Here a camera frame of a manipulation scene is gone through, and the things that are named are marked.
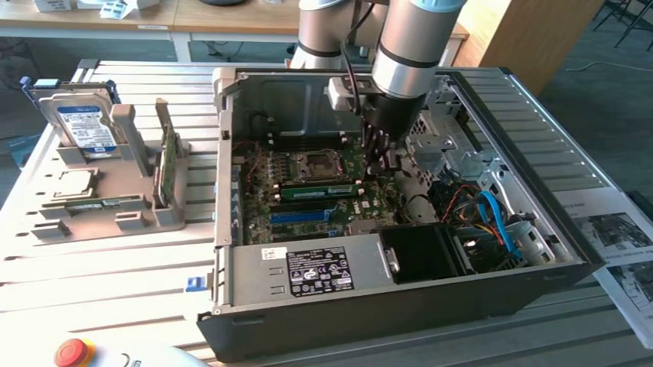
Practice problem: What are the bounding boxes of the silver disk bay cage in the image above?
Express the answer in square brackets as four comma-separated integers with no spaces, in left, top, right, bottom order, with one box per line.
[404,74,564,265]

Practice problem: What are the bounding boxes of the blue table clamp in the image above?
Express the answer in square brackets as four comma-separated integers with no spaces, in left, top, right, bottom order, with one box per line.
[184,274,209,294]

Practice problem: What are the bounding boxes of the thin red wire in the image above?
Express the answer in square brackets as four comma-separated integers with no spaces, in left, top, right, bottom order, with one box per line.
[230,140,264,181]

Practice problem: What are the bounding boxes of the orange and yellow wires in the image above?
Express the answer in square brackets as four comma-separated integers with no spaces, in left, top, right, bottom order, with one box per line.
[440,185,503,240]

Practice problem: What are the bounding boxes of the blue expansion slot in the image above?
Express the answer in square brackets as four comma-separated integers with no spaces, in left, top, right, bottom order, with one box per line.
[268,211,328,226]

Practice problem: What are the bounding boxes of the CPU socket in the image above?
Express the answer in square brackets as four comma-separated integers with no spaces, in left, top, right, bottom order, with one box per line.
[288,150,343,184]

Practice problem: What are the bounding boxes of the white floor cable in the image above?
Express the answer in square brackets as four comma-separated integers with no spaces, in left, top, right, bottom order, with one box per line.
[564,56,653,74]

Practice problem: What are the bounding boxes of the printed paper sheet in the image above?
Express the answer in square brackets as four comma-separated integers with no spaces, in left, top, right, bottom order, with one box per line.
[551,188,653,340]

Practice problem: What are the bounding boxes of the open black PC case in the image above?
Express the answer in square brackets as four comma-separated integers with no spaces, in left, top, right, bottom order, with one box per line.
[196,67,608,364]

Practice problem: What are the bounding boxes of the green RAM stick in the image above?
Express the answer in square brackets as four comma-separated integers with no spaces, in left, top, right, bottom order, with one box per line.
[62,196,142,214]
[278,183,359,203]

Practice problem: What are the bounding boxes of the black RAM slots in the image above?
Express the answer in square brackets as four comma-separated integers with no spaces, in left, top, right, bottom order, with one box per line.
[265,131,359,150]

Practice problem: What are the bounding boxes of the red emergency stop button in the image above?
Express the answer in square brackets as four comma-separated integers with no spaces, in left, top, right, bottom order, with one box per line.
[53,338,97,367]

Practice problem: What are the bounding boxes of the white and blue carton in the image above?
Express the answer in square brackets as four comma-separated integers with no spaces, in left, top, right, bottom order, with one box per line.
[75,0,160,19]

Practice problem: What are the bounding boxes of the black chair legs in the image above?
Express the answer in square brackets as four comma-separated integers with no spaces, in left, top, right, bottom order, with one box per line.
[592,0,653,49]

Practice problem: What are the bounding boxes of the wooden cabinet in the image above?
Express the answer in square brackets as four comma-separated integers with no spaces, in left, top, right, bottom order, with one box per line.
[451,0,607,97]

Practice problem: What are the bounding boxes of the green motherboard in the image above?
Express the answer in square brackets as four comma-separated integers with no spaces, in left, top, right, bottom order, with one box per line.
[229,139,412,246]

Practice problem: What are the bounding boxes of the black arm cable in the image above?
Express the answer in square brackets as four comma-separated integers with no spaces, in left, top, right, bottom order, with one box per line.
[343,0,379,115]

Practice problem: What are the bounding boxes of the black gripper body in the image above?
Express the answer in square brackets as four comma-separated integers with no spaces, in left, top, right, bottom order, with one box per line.
[359,93,425,138]

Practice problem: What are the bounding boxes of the grey power supply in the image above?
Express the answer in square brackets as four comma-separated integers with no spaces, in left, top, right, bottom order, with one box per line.
[226,233,395,307]

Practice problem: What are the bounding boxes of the white box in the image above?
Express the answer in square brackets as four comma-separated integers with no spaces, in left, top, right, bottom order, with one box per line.
[31,0,73,13]

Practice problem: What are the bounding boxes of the grey parts rack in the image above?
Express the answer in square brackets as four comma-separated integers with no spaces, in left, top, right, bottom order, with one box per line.
[27,102,193,242]

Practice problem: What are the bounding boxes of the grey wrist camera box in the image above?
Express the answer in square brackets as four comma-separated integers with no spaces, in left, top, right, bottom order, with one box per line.
[327,76,379,112]

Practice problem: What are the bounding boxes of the hard disk with blue label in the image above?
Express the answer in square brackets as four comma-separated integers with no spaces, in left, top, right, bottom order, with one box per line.
[37,93,122,158]

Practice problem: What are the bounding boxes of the black expansion slot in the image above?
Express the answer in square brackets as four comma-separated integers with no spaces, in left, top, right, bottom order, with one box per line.
[268,202,335,216]

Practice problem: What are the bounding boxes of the green graphics card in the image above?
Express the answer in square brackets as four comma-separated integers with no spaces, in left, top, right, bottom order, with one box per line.
[150,98,184,206]

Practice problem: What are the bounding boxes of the blue SATA wire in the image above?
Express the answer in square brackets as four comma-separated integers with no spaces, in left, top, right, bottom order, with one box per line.
[477,190,527,265]

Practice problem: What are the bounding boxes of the silver CPU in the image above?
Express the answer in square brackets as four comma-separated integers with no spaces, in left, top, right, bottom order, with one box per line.
[51,170,101,199]

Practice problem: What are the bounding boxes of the wooden desk with white frame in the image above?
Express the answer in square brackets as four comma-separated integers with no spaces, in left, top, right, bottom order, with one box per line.
[0,0,469,67]

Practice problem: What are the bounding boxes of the hard disk in blue caddy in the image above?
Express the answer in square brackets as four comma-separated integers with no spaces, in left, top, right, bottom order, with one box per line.
[18,76,121,115]

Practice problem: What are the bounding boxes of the white teach pendant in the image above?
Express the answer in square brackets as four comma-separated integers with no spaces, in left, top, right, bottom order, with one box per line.
[49,336,216,367]

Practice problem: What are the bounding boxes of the blue book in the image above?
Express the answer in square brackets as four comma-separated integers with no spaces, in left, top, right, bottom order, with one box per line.
[6,135,45,170]

